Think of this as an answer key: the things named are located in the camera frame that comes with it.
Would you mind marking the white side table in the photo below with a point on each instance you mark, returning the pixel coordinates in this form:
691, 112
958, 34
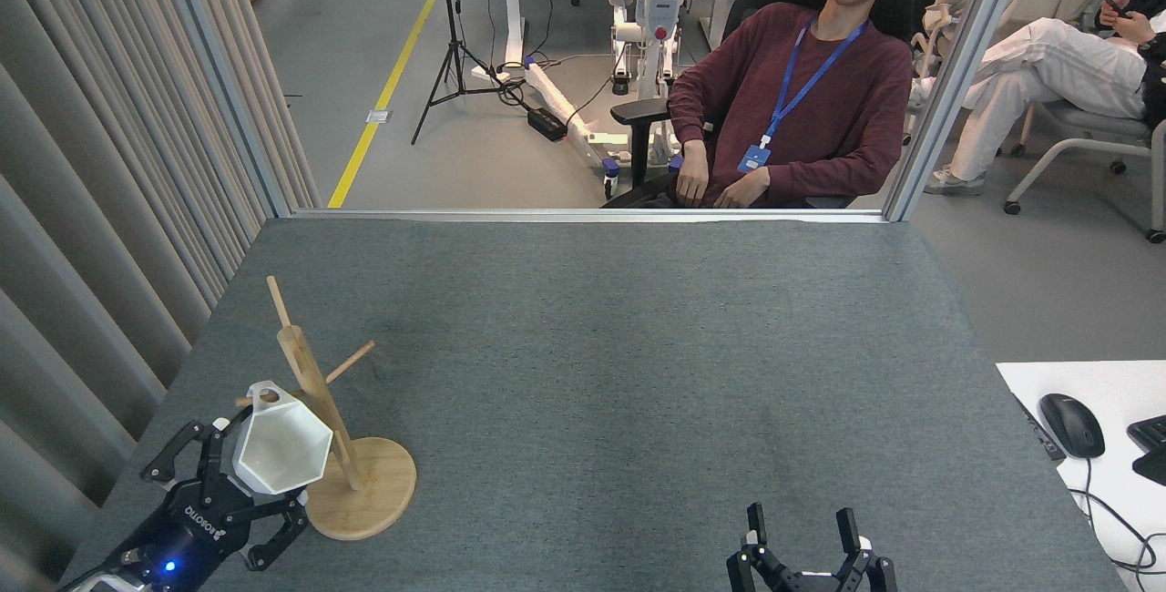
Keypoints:
1130, 382

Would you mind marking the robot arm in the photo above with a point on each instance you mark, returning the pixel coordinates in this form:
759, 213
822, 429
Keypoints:
100, 585

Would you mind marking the person's left hand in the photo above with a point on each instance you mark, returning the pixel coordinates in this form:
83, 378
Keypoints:
747, 189

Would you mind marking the metal floor plate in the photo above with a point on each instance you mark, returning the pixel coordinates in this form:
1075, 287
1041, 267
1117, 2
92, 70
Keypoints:
379, 117

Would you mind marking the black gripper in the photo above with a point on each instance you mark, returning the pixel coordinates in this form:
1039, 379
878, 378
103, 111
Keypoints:
809, 583
196, 528

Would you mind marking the black computer mouse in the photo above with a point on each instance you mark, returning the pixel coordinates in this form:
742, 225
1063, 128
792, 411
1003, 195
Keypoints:
1072, 425

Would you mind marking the silver rail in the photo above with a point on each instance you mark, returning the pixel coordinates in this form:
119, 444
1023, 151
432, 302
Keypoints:
583, 215

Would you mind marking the desk with white leg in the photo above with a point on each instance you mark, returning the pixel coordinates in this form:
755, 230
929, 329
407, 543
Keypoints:
513, 18

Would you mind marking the wooden cup rack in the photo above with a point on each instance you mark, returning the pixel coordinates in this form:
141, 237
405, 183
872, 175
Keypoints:
364, 496

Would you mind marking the grey chair on wheels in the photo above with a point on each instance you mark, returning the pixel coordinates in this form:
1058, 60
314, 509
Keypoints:
1093, 129

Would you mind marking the black phone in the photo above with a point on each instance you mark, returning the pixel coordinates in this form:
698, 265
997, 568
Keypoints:
1113, 3

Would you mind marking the person's hand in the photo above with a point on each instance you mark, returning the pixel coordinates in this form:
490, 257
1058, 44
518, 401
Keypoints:
1134, 27

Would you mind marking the grey curtain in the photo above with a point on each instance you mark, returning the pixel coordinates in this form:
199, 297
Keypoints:
91, 164

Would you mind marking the person's right hand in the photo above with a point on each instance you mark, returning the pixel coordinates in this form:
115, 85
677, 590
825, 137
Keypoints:
692, 173

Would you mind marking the black keyboard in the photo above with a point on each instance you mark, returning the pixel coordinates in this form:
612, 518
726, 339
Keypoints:
1152, 446

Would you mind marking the black flat device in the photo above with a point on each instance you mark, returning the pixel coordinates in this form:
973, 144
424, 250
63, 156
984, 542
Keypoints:
1040, 430

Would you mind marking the white hexagonal cup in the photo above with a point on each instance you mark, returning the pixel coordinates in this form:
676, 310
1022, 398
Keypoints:
278, 451

